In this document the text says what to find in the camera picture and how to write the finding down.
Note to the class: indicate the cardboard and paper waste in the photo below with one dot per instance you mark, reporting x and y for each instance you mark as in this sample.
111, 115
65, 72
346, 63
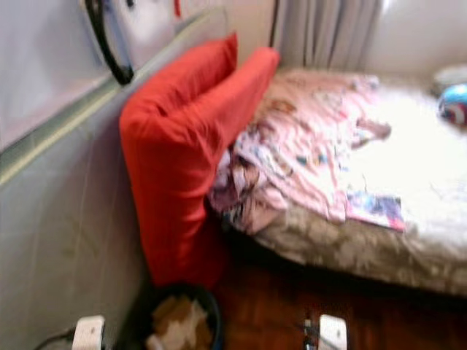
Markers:
179, 321

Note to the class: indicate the black waste bin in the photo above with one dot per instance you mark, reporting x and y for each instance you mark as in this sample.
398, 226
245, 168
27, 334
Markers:
139, 321

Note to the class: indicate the colourful comic book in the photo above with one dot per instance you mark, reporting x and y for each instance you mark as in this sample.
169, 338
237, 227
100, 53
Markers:
376, 210

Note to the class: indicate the grey curtain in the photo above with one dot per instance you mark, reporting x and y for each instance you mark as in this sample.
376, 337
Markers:
325, 33

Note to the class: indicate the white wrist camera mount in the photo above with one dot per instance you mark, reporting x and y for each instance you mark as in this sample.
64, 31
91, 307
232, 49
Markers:
333, 334
90, 334

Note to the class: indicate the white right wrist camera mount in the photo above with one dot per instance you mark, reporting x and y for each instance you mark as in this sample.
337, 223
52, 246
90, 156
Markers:
333, 334

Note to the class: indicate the grey pillow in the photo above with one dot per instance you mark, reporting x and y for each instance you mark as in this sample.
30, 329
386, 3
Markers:
452, 74

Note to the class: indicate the red white blue striped pillow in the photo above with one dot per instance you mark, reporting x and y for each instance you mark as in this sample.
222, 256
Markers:
454, 106

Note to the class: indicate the large red cushion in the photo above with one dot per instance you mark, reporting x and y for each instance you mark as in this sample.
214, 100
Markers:
197, 73
175, 189

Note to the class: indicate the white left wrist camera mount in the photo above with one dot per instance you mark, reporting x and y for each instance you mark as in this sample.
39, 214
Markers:
90, 334

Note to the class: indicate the pink cartoon print blanket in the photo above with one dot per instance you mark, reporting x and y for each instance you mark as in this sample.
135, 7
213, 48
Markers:
299, 146

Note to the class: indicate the bed with beige floral sheet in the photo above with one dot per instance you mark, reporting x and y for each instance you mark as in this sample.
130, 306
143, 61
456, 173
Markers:
416, 168

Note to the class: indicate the red hanging tassel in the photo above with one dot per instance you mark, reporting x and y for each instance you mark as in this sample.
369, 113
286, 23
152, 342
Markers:
178, 7

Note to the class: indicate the grey-green quilted upright mattress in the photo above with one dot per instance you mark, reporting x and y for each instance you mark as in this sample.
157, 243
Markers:
73, 219

